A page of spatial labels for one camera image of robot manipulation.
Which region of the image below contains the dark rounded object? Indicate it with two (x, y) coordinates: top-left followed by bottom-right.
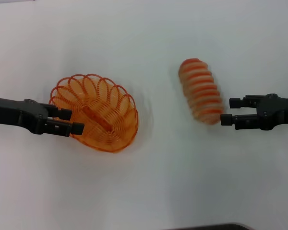
(167, 222), (253, 230)

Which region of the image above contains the orange wire basket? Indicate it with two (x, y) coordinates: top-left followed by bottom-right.
(48, 73), (139, 154)

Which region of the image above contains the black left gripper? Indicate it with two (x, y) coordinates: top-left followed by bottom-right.
(0, 96), (85, 138)

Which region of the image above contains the striped orange bread loaf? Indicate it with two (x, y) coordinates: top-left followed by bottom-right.
(178, 57), (225, 125)

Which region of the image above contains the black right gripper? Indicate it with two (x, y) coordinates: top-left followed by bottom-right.
(220, 93), (288, 131)

